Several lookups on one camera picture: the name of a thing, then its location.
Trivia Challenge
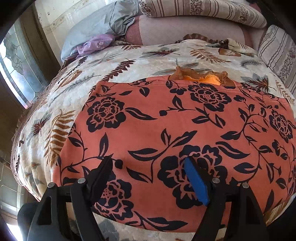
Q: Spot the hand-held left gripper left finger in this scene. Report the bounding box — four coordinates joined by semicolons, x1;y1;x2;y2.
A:
26;156;114;241

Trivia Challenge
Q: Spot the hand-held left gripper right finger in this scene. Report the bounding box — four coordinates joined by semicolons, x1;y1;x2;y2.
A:
184;156;267;241

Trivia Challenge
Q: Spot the orange floral shirt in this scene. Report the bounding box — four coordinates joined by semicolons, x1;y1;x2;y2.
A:
52;65;296;232

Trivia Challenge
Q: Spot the leaf print blanket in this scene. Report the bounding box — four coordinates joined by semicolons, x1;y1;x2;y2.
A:
10;38;296;241

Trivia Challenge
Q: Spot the purple cloth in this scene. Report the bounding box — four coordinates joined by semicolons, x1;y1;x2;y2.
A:
67;34;116;58

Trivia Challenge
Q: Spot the stained glass door panel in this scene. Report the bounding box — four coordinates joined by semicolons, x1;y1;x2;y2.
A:
0;25;49;110

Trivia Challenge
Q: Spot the grey pillow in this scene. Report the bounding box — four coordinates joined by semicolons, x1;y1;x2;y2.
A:
60;0;139;62

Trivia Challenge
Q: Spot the pink bolster cushion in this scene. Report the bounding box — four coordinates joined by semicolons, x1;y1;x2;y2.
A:
126;15;253;47

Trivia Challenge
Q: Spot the striped floral flat pillow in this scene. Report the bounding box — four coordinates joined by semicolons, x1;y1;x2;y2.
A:
257;24;296;87

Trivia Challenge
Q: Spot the striped floral bolster pillow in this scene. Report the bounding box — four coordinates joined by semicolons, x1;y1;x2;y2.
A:
139;0;268;29

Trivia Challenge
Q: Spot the wooden door frame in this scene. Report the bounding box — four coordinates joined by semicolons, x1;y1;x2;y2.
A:
20;7;61;88

